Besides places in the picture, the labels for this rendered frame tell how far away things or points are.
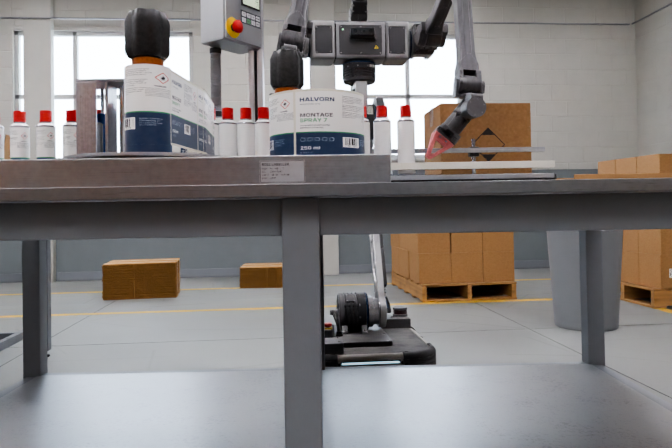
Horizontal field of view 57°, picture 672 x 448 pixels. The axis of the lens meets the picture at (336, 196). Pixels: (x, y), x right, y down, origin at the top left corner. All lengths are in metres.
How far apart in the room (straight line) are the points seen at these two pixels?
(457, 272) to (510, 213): 4.24
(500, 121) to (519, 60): 5.96
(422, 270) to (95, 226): 4.29
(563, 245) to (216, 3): 2.84
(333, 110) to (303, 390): 0.53
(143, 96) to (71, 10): 6.76
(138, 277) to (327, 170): 4.89
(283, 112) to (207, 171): 0.27
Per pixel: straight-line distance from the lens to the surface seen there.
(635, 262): 5.46
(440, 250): 5.22
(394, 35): 2.55
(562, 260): 4.14
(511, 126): 2.10
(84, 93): 1.80
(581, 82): 8.30
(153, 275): 5.82
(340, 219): 1.00
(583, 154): 8.20
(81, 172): 1.10
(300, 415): 1.04
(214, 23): 1.92
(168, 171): 1.06
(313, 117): 1.22
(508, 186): 1.00
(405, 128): 1.81
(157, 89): 1.23
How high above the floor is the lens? 0.79
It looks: 1 degrees up
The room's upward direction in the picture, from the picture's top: 1 degrees counter-clockwise
